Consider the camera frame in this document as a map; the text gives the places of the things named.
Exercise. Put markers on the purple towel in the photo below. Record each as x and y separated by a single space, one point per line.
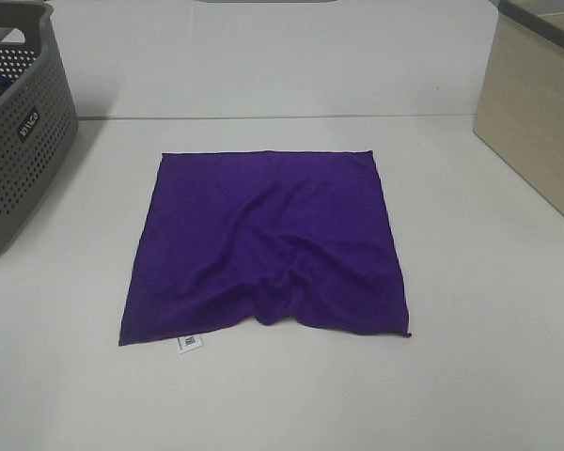
267 235

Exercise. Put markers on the grey perforated plastic basket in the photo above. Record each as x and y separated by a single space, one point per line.
38 120

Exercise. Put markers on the beige bin with grey rim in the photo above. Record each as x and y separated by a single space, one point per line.
520 113

